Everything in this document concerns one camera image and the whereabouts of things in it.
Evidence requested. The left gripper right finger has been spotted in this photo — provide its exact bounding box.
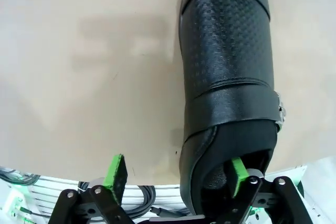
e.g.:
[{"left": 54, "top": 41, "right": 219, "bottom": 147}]
[{"left": 216, "top": 157, "right": 307, "bottom": 224}]

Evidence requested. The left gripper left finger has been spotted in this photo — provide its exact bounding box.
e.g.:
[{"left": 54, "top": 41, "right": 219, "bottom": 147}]
[{"left": 49, "top": 154, "right": 132, "bottom": 224}]

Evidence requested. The black buckle strap shoe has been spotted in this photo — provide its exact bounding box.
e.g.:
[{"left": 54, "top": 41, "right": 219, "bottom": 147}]
[{"left": 178, "top": 0, "right": 286, "bottom": 216}]

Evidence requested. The grey cable coil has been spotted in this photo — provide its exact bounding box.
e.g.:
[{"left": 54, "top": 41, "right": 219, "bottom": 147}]
[{"left": 78, "top": 184, "right": 159, "bottom": 219}]

